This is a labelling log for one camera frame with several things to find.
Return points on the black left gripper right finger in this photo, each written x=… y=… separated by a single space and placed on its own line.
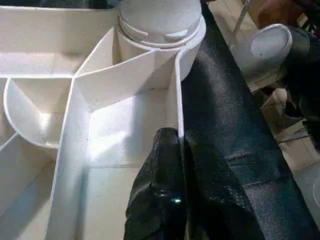
x=212 y=200

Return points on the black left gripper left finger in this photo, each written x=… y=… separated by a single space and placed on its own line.
x=160 y=190

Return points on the black work mat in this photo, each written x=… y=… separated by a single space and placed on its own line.
x=220 y=100

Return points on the white plastic table top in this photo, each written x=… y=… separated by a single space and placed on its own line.
x=112 y=105

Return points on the dark brown rounded object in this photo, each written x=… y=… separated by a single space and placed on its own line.
x=280 y=11

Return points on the white plastic table leg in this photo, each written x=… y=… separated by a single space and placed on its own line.
x=160 y=17

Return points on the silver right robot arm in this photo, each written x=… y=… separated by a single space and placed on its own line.
x=270 y=45

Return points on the grey round floor object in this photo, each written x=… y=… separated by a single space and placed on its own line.
x=310 y=190

